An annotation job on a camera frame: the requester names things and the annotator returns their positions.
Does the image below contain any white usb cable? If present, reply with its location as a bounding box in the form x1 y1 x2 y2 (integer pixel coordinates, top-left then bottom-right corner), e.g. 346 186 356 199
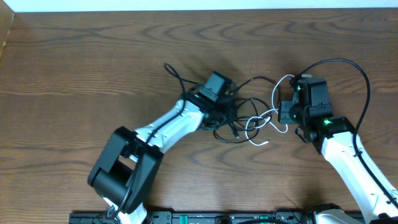
244 73 295 147

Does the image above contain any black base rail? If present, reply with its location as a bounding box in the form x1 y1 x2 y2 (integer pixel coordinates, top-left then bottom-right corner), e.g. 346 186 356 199
68 210 382 224

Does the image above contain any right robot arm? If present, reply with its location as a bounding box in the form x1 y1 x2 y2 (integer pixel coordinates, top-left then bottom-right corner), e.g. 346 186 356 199
278 74 397 223

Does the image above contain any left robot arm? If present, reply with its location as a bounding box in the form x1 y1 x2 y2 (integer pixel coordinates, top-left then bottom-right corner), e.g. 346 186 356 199
88 90 236 223

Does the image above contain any black usb cable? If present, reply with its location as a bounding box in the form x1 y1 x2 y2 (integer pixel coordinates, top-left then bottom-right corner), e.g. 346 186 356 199
213 76 282 145

